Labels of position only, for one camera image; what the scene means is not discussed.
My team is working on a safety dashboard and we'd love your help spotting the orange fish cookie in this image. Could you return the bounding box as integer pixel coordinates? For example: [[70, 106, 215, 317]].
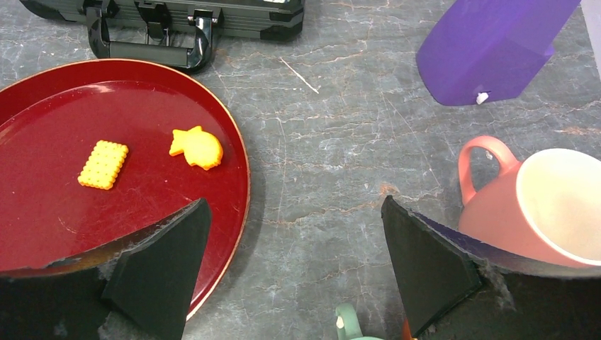
[[169, 125, 223, 171]]

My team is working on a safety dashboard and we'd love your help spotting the yellow rectangular biscuit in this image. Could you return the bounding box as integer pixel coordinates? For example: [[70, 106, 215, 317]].
[[77, 140, 129, 190]]

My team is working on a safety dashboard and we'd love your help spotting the pink mug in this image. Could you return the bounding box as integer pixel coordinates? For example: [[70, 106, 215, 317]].
[[458, 136, 600, 268]]

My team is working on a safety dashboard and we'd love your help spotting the small orange cup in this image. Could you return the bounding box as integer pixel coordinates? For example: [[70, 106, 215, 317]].
[[401, 319, 416, 340]]

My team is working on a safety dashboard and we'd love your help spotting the black poker chip case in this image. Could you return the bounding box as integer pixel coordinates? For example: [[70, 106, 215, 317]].
[[22, 0, 305, 73]]

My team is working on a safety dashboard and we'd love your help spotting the purple pitcher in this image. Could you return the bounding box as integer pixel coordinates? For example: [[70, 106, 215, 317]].
[[416, 0, 579, 106]]

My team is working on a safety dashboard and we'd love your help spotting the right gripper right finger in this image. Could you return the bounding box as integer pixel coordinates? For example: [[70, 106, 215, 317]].
[[381, 196, 600, 339]]

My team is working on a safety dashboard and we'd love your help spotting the red round tray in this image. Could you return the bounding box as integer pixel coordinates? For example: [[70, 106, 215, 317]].
[[1, 59, 250, 315]]

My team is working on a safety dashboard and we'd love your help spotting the teal cup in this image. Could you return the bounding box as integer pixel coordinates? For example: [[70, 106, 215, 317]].
[[335, 303, 382, 340]]

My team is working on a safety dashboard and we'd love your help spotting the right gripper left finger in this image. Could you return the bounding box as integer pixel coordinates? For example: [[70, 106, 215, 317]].
[[1, 198, 211, 339]]

